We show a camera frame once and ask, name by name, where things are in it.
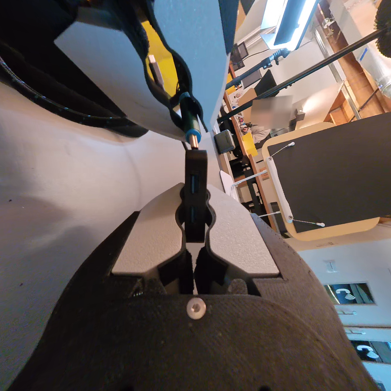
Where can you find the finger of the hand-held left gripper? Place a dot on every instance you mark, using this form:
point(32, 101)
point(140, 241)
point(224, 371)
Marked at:
point(107, 61)
point(201, 45)

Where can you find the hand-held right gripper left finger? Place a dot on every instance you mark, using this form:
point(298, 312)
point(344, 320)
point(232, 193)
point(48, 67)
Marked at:
point(146, 241)

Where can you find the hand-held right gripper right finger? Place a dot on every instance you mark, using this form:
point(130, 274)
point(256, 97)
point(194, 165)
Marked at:
point(244, 244)

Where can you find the yellow plastic bin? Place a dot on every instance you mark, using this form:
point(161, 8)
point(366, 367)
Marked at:
point(165, 61)

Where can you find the black square adapter hub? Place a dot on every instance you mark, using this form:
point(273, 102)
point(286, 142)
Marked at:
point(195, 165)

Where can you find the grey laptop screen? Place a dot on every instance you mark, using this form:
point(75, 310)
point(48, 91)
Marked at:
point(250, 80)

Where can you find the large cardboard box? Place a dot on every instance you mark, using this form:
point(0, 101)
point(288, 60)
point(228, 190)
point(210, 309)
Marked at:
point(246, 97)

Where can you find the long wooden desk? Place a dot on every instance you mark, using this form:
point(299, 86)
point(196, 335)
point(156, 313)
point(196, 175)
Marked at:
point(253, 171)

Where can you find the LED light panel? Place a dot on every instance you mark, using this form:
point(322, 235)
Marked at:
point(293, 21)

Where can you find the grey table clamp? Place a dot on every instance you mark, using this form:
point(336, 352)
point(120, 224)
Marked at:
point(224, 142)

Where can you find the small yellow box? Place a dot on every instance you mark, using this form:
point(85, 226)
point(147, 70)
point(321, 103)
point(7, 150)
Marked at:
point(250, 145)

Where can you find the black sign wave icon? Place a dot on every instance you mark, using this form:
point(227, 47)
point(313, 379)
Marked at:
point(349, 294)

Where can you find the black sign phone icon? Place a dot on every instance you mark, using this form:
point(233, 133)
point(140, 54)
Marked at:
point(371, 351)

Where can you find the grey wall lamp fixture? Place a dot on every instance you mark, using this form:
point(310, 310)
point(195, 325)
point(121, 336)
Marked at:
point(300, 116)

